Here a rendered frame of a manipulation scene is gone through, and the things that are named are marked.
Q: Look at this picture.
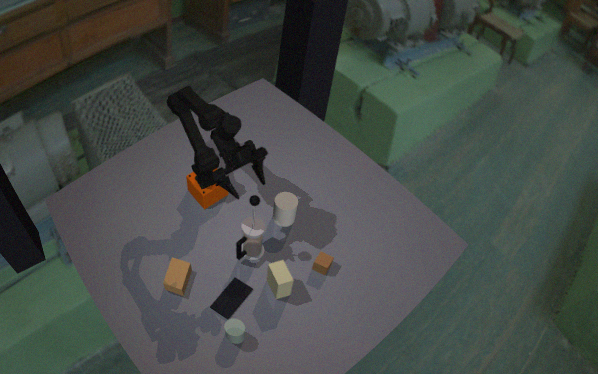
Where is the glass french press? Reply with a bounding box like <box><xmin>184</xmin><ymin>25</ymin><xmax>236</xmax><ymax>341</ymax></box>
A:
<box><xmin>236</xmin><ymin>195</ymin><xmax>266</xmax><ymax>261</ymax></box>

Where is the white cylinder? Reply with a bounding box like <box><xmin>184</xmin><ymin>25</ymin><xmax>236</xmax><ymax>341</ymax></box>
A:
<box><xmin>273</xmin><ymin>192</ymin><xmax>298</xmax><ymax>227</ymax></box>

